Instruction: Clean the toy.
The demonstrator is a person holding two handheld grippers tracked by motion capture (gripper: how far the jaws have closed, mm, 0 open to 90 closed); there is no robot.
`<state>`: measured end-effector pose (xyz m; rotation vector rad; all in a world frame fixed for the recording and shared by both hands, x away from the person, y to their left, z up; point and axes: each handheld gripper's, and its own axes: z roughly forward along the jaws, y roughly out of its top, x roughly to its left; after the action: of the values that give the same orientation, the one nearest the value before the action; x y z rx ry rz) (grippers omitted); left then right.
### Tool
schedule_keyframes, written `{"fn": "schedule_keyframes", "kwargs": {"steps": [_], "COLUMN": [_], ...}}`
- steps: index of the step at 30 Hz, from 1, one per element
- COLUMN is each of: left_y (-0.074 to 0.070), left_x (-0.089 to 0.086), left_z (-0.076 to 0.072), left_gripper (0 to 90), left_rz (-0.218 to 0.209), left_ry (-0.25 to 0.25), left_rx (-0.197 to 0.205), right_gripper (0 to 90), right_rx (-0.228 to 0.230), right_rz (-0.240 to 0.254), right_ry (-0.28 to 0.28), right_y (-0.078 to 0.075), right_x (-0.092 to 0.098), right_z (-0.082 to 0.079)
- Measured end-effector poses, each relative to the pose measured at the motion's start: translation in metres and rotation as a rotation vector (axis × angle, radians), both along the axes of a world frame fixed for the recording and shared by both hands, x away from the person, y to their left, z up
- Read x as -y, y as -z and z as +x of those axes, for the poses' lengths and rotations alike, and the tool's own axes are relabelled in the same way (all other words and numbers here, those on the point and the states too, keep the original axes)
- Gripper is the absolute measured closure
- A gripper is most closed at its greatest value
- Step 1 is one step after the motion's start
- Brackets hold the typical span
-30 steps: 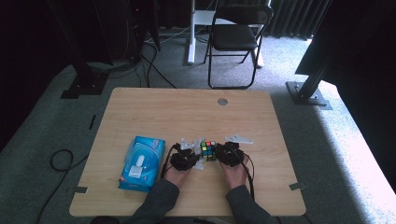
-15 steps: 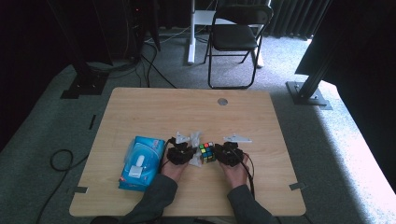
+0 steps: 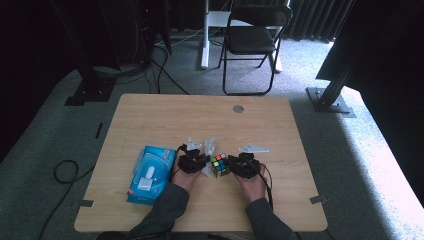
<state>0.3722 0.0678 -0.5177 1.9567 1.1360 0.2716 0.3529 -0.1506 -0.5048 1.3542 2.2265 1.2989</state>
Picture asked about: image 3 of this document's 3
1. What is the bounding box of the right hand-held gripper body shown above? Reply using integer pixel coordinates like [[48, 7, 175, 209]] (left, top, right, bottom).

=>
[[234, 143, 270, 180]]

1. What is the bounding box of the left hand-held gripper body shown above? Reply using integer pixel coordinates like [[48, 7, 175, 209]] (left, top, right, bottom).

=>
[[177, 138, 204, 175]]

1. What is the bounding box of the white wet wipe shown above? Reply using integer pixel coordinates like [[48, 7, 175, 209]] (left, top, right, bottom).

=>
[[200, 137, 218, 178]]

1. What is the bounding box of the multicoloured puzzle cube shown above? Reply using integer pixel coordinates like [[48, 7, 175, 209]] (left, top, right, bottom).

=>
[[210, 153, 232, 179]]

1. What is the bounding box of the blue wet wipe pack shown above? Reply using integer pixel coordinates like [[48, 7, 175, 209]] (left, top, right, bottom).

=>
[[126, 145, 178, 205]]

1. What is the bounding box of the person's left hand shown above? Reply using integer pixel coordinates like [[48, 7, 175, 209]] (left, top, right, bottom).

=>
[[171, 164, 201, 193]]

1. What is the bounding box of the person's right hand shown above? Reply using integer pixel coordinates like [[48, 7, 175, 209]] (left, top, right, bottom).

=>
[[234, 164, 268, 204]]

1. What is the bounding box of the black metal stand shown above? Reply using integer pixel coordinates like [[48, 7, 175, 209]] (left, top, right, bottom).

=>
[[305, 33, 357, 119], [49, 0, 118, 107]]

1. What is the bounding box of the black folding chair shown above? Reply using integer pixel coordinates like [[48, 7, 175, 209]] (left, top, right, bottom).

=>
[[218, 3, 294, 97]]

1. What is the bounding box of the dark equipment rack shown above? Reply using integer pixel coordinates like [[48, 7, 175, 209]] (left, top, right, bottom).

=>
[[133, 0, 173, 65]]

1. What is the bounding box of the dark pleated curtain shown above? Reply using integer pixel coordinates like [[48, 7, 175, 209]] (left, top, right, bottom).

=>
[[284, 0, 358, 44]]

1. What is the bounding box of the dark cloth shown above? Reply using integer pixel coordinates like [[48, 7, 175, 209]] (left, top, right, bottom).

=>
[[316, 0, 424, 204]]

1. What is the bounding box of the left hand-held gripper cable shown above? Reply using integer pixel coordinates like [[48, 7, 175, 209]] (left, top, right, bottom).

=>
[[170, 143, 188, 178]]

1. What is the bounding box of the hand-held gripper cable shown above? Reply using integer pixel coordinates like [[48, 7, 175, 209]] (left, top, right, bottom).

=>
[[258, 163, 275, 212], [170, 143, 188, 178]]

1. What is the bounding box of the right hand-held gripper cable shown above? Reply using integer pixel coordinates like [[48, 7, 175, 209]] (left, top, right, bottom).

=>
[[258, 163, 275, 212]]

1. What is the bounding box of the white floor cable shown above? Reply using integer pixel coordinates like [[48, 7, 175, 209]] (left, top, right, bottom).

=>
[[155, 28, 205, 48]]

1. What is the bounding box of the black floor cable loop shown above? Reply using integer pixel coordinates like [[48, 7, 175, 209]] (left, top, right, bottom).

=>
[[38, 159, 97, 240]]

